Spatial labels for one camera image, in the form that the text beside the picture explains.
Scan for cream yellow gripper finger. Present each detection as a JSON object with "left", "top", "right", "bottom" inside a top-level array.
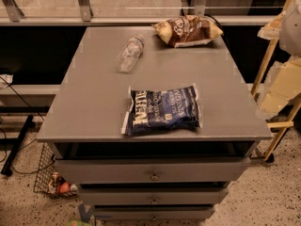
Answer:
[{"left": 257, "top": 11, "right": 286, "bottom": 40}]

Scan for blue chip bag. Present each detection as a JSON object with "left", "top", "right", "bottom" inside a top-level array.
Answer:
[{"left": 121, "top": 84, "right": 202, "bottom": 136}]

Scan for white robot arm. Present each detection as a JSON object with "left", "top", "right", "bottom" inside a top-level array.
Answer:
[{"left": 257, "top": 0, "right": 301, "bottom": 118}]

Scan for brown chip bag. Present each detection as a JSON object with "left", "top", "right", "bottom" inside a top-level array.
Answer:
[{"left": 152, "top": 15, "right": 223, "bottom": 48}]

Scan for top grey drawer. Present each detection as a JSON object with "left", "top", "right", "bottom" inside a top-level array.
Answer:
[{"left": 55, "top": 157, "right": 250, "bottom": 184}]

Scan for grey drawer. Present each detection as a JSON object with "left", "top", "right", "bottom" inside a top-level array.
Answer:
[
  {"left": 55, "top": 157, "right": 250, "bottom": 184},
  {"left": 93, "top": 206, "right": 214, "bottom": 220},
  {"left": 79, "top": 187, "right": 229, "bottom": 206}
]

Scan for grey drawer cabinet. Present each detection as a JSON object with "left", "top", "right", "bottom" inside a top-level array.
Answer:
[{"left": 38, "top": 26, "right": 271, "bottom": 220}]

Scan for middle grey drawer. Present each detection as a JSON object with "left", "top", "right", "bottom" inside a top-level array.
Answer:
[{"left": 79, "top": 187, "right": 229, "bottom": 206}]

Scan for clear plastic water bottle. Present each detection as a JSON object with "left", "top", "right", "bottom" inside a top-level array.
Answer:
[{"left": 116, "top": 34, "right": 145, "bottom": 73}]

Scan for bottom grey drawer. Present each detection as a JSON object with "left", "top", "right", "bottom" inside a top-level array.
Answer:
[{"left": 93, "top": 206, "right": 214, "bottom": 220}]

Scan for snack packs in basket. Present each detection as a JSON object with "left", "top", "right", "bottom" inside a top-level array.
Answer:
[{"left": 47, "top": 171, "right": 78, "bottom": 197}]

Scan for metal railing with posts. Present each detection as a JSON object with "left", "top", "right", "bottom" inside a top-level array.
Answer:
[{"left": 0, "top": 0, "right": 284, "bottom": 26}]

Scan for black metal table leg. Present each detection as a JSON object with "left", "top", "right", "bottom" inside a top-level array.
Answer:
[{"left": 1, "top": 115, "right": 34, "bottom": 176}]

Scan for yellow wooden frame stand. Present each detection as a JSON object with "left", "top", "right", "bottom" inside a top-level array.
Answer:
[{"left": 251, "top": 0, "right": 301, "bottom": 163}]

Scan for black wire basket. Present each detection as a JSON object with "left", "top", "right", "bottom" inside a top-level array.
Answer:
[{"left": 33, "top": 145, "right": 66, "bottom": 199}]

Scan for black cable on floor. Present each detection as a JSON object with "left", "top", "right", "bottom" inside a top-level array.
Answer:
[{"left": 0, "top": 75, "right": 56, "bottom": 176}]

